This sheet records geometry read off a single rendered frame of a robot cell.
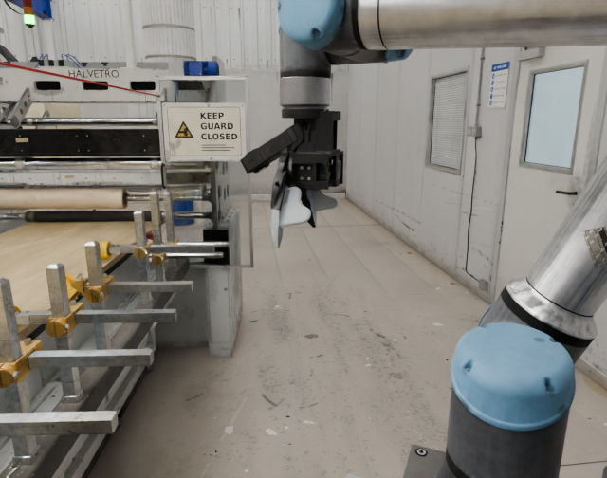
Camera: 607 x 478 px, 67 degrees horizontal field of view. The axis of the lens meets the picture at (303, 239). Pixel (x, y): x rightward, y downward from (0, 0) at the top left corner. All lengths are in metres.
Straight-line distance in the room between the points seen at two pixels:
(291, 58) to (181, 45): 6.26
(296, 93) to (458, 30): 0.27
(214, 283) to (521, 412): 2.60
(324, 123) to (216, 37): 8.57
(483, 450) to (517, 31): 0.40
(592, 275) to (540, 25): 0.28
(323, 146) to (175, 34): 6.30
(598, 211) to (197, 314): 2.84
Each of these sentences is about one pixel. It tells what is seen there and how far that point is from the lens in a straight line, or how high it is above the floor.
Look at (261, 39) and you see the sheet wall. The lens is 9.23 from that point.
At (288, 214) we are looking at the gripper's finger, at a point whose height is 1.37.
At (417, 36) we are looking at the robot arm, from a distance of 0.50.
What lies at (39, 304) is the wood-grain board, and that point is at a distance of 1.81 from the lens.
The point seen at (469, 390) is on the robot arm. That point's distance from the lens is 0.52.
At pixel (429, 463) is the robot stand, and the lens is 0.73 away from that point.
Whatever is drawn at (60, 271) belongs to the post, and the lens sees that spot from 1.43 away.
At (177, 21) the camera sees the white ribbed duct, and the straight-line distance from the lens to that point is 6.96.
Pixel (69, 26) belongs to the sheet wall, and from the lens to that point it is 9.69.
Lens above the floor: 1.50
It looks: 14 degrees down
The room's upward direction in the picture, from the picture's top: straight up
